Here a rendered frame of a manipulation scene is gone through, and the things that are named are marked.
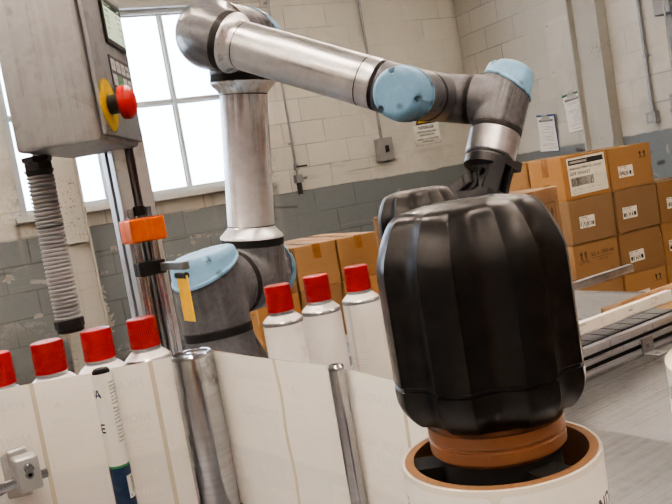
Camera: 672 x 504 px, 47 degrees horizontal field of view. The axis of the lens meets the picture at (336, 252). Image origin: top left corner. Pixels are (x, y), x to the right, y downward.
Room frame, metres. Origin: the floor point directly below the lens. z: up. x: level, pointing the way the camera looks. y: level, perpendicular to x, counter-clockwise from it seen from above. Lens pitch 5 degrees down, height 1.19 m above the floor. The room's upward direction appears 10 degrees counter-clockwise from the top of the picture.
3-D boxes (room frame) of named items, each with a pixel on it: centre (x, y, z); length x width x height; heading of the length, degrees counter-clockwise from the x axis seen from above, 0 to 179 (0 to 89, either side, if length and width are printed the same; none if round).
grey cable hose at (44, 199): (0.92, 0.33, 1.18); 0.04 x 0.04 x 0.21
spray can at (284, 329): (0.96, 0.08, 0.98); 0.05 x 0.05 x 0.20
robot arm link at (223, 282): (1.31, 0.22, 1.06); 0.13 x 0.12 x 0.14; 152
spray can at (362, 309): (1.03, -0.02, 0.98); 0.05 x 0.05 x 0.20
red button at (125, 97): (0.89, 0.21, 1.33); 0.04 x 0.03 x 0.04; 179
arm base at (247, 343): (1.30, 0.22, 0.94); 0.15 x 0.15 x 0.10
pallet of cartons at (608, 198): (4.93, -1.60, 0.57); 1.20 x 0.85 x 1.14; 118
